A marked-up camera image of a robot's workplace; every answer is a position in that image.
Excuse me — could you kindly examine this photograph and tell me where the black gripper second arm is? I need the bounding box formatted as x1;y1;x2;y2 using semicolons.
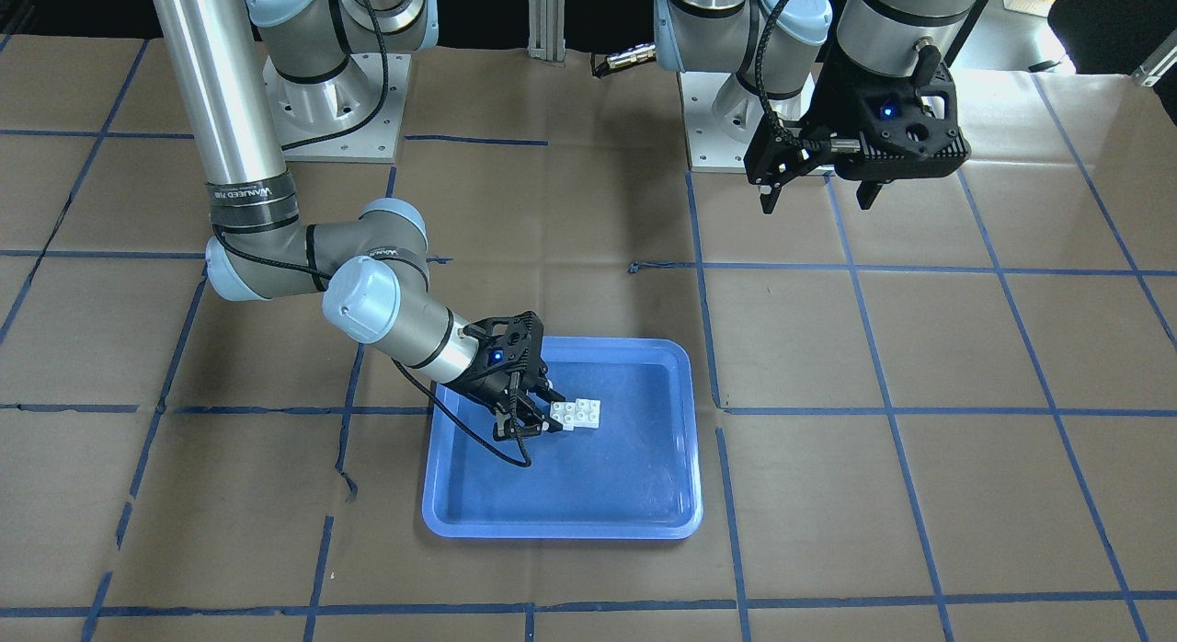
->
455;311;567;441

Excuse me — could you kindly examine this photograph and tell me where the white toy block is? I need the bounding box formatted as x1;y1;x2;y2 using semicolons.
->
561;398;601;430
548;401;577;430

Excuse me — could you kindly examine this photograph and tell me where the blue plastic tray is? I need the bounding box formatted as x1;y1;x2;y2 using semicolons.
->
423;337;703;540

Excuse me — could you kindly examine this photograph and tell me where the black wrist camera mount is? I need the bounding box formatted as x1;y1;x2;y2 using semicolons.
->
743;114;864;187

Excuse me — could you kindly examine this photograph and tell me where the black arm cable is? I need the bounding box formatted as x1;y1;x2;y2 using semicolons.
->
391;357;534;468

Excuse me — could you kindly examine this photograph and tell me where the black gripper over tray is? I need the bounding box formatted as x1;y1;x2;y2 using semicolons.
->
760;42;972;216

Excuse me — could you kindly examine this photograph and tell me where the aluminium frame post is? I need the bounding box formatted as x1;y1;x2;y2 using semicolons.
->
527;0;565;66

